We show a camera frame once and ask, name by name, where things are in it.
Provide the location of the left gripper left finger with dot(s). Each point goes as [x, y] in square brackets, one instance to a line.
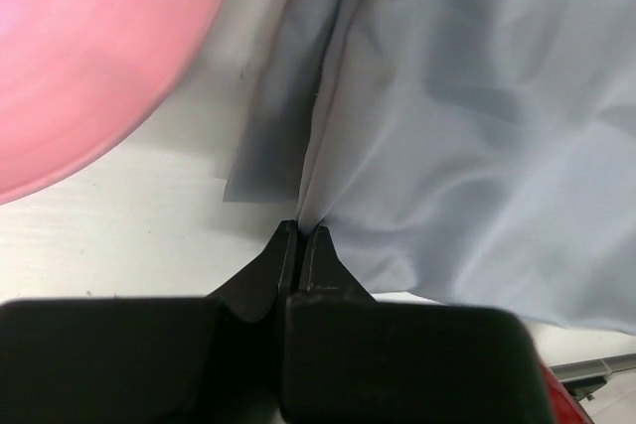
[143, 360]

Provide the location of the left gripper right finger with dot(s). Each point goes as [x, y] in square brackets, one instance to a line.
[349, 358]

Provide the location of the red mug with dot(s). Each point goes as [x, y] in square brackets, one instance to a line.
[567, 409]

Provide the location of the grey cloth placemat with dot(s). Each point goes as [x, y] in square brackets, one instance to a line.
[474, 152]

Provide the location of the pink plastic plate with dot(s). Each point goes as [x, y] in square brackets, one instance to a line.
[78, 76]

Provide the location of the aluminium frame rail front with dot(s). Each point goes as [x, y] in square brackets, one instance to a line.
[581, 379]

